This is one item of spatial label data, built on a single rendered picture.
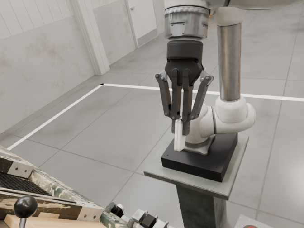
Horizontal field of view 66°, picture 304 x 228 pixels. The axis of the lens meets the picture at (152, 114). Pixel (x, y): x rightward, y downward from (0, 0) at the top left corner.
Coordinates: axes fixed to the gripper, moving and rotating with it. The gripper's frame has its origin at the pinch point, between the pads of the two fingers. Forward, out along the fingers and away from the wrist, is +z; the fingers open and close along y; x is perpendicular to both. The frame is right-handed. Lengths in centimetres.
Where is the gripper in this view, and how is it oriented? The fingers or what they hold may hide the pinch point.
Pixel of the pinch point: (180, 134)
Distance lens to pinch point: 53.5
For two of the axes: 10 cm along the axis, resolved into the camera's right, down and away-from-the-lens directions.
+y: 8.7, 1.2, -4.8
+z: -0.3, 9.8, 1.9
